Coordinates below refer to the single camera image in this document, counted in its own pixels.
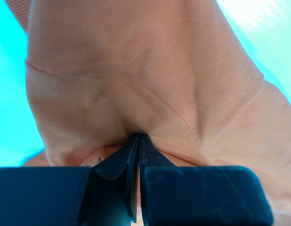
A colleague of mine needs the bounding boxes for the orange t shirt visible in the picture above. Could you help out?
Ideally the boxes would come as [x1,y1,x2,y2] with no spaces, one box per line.
[8,0,291,226]

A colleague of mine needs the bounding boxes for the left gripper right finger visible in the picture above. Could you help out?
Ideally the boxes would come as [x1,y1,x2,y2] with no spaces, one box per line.
[139,135,181,226]

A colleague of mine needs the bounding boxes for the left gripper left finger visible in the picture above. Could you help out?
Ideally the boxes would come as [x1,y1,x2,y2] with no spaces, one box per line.
[91,135,139,223]

